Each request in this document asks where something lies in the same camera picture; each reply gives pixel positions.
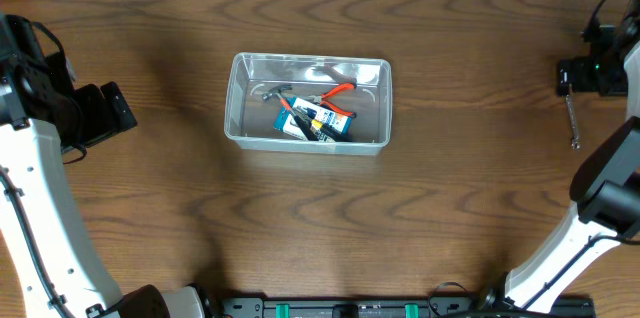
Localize silver wrench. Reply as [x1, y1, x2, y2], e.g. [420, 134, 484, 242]
[565, 95, 581, 150]

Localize red handled pliers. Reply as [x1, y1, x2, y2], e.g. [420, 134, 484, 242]
[305, 83, 357, 118]

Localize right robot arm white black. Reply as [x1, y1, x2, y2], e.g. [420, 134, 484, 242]
[479, 0, 639, 313]

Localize black mounting rail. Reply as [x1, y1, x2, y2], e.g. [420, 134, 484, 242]
[219, 290, 596, 318]

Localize black yellow precision screwdriver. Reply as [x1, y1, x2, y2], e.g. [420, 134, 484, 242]
[298, 110, 352, 142]

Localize small hammer orange black handle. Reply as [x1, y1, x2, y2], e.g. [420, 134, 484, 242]
[262, 85, 318, 141]

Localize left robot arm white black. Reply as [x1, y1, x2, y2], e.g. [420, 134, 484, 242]
[1, 14, 212, 318]

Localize clear plastic container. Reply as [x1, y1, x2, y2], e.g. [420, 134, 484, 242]
[224, 52, 393, 155]

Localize blue white screwdriver box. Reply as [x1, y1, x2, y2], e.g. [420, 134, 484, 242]
[273, 96, 353, 144]

